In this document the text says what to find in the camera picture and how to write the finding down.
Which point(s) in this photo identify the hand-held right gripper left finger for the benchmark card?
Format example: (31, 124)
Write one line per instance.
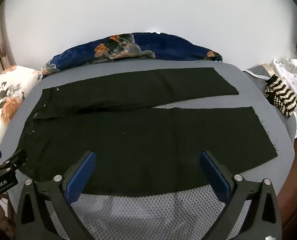
(80, 178)

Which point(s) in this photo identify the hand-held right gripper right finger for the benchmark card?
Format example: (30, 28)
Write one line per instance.
(214, 177)

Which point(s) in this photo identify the black pants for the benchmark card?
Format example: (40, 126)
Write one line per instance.
(138, 135)

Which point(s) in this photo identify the person's left forearm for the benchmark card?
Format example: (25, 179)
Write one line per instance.
(2, 220)

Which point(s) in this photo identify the white floral pillow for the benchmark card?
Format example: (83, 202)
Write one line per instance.
(8, 97)

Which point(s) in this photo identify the grey mesh mat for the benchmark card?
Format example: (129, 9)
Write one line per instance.
(258, 90)

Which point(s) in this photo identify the black white striped knitted cloth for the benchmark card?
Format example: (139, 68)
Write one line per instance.
(281, 97)

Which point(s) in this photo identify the blue floral blanket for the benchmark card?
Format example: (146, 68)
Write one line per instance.
(148, 46)

